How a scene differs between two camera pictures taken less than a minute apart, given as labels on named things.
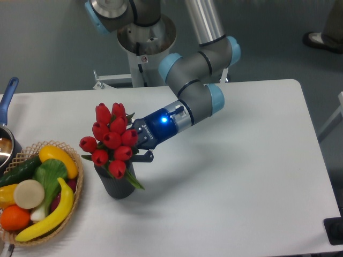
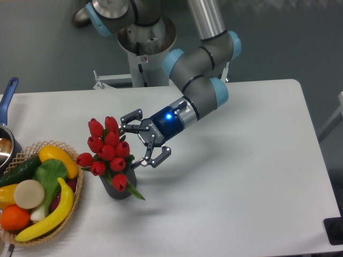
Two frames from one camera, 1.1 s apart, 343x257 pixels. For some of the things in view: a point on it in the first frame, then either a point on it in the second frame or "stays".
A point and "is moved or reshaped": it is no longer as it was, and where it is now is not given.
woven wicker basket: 30,151 stays
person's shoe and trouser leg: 331,37 → 81,19
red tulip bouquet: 113,139 is moved or reshaped
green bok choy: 47,173 stays
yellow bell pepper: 7,196 stays
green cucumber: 22,171 stays
